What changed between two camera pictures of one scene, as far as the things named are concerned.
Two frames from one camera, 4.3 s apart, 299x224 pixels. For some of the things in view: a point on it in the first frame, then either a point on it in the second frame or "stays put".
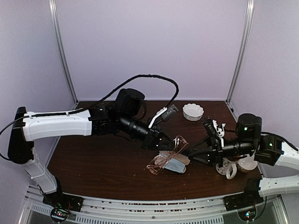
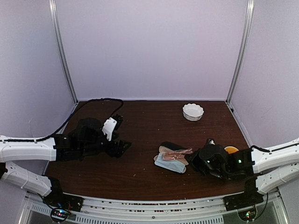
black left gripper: x=153 y=143 to x=119 y=150
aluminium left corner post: x=54 y=19 stays put
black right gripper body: x=218 y=154 to x=199 y=165
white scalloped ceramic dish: x=192 y=112 stays put
